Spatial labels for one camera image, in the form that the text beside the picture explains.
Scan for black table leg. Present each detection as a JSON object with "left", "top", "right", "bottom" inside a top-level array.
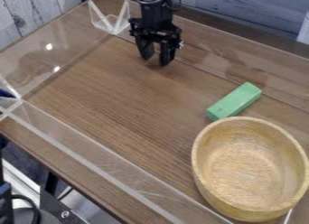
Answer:
[{"left": 45, "top": 173, "right": 59, "bottom": 196}]

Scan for green rectangular block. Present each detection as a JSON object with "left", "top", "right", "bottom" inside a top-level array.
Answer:
[{"left": 207, "top": 82, "right": 263, "bottom": 121}]

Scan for clear acrylic tray walls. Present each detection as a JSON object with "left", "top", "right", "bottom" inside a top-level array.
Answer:
[{"left": 0, "top": 0, "right": 309, "bottom": 224}]

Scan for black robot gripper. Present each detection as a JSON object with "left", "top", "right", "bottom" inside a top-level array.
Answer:
[{"left": 130, "top": 0, "right": 183, "bottom": 66}]

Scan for black cable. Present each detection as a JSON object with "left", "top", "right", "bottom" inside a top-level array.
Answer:
[{"left": 10, "top": 194, "right": 42, "bottom": 224}]

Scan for light wooden bowl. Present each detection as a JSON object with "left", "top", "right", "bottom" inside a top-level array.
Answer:
[{"left": 192, "top": 117, "right": 309, "bottom": 222}]

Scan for black metal bracket with screw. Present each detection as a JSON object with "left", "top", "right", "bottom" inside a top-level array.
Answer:
[{"left": 41, "top": 193, "right": 90, "bottom": 224}]

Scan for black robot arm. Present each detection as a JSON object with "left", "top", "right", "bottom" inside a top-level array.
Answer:
[{"left": 129, "top": 0, "right": 184, "bottom": 66}]

